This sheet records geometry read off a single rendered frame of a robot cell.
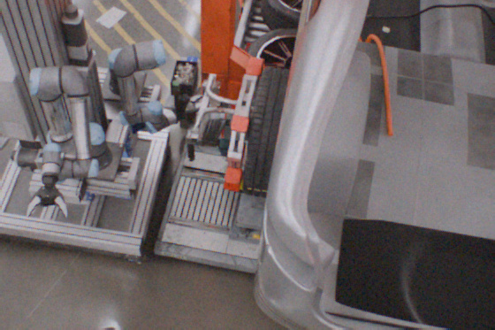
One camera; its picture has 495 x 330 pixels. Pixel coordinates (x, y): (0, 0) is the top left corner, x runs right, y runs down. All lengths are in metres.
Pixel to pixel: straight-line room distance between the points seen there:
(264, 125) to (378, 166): 0.58
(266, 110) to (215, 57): 0.71
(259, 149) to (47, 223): 1.44
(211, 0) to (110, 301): 1.77
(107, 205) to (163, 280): 0.55
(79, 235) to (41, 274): 0.36
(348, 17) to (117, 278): 2.12
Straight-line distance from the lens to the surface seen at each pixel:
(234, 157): 2.87
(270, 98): 2.83
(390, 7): 4.02
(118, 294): 3.62
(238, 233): 3.58
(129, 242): 3.49
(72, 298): 3.66
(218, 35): 3.29
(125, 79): 2.87
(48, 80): 2.61
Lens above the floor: 3.31
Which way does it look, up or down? 54 degrees down
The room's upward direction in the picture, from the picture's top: 4 degrees clockwise
